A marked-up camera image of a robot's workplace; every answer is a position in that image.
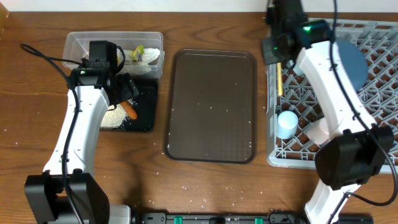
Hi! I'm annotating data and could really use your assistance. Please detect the light blue bowl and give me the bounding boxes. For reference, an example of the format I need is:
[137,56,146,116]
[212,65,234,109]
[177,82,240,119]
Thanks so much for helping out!
[286,60,304,77]

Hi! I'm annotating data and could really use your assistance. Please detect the orange carrot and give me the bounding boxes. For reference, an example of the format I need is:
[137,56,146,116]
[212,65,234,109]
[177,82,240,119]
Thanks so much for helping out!
[120,101,137,120]

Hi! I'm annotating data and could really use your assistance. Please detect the yellow plastic spoon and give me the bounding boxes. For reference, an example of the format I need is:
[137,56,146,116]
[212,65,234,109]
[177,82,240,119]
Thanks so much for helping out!
[276,62,283,96]

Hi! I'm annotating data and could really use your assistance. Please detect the white rice pile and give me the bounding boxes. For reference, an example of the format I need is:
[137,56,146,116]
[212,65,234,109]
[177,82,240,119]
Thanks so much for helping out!
[100,104,131,129]

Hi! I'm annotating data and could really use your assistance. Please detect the silver green snack wrapper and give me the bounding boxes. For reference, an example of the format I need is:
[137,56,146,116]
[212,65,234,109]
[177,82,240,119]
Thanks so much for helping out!
[131,45,144,62]

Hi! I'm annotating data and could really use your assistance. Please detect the white paper napkin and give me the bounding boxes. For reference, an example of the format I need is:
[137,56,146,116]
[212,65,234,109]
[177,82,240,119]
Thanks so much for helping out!
[117,47,160,75]

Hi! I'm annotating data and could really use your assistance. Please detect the dark blue plate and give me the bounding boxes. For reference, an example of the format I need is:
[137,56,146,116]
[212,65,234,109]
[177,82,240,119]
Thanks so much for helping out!
[336,39,368,92]

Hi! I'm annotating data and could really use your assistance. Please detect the light blue cup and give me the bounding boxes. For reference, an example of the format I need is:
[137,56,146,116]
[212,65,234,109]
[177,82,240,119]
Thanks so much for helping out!
[277,111,299,139]

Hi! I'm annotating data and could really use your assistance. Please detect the pink cup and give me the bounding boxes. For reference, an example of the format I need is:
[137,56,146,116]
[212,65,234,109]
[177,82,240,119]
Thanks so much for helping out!
[306,118,330,146]

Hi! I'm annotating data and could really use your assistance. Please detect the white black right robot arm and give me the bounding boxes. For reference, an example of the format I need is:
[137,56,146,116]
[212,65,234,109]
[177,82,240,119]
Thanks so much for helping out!
[262,1,397,223]

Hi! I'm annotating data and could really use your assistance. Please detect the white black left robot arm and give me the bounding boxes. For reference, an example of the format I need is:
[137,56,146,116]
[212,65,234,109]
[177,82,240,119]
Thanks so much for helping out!
[24,40,139,223]

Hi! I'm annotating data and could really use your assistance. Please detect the clear plastic waste bin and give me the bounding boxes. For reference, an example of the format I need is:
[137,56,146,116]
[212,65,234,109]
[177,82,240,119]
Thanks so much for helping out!
[63,31,164,79]

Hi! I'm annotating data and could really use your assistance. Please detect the grey dishwasher rack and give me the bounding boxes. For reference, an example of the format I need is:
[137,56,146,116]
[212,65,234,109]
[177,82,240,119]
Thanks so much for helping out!
[266,19,397,169]

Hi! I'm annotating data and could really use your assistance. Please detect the black rectangular tray bin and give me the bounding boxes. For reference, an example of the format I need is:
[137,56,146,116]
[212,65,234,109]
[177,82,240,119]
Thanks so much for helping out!
[100,79,158,133]

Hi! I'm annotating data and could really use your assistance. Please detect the brown serving tray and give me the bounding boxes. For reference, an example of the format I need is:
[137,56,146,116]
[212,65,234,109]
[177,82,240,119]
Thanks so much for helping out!
[164,49,257,164]

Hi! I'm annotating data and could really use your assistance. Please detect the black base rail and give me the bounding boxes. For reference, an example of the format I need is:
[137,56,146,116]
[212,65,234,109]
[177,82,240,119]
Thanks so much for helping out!
[133,206,374,224]

